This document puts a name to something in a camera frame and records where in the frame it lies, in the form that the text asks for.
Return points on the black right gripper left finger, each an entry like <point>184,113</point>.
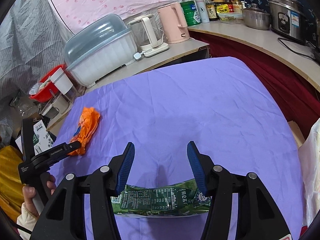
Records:
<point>63,216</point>

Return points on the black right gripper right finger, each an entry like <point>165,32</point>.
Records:
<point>258,215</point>

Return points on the orange snack wrapper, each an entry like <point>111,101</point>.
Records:
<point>87,125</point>

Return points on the green snack wrapper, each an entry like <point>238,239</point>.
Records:
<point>178,200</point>

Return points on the white plastic trash bag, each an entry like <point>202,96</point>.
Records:
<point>309,162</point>

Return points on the person left hand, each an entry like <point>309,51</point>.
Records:
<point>30,192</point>

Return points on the white green box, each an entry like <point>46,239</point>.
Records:
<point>42,139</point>

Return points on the red plastic basin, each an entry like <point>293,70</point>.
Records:
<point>44,94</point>

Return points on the white paper cup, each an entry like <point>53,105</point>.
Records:
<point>61,81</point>

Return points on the purple tablecloth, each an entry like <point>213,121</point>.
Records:
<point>218,103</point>

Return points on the red counter skirt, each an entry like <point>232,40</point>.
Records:
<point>296,97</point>

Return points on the grey striped curtain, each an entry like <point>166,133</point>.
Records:
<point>33,35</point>

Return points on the grey dish rack box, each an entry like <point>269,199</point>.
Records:
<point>99,49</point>

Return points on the white glass kettle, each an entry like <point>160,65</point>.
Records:
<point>148,36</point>

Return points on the small steel pot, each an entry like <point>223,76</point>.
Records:
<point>256,18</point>

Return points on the pink electric kettle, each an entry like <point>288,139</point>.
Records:
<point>174,24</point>

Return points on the clear food container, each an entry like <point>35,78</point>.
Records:
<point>230,17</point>

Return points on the steel rice cooker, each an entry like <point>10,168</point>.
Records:
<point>288,19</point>

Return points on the white bottle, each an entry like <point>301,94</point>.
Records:
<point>202,11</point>

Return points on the green tin can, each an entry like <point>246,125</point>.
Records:
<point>191,13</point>

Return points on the dark soy sauce bottle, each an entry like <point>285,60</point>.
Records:
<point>211,10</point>

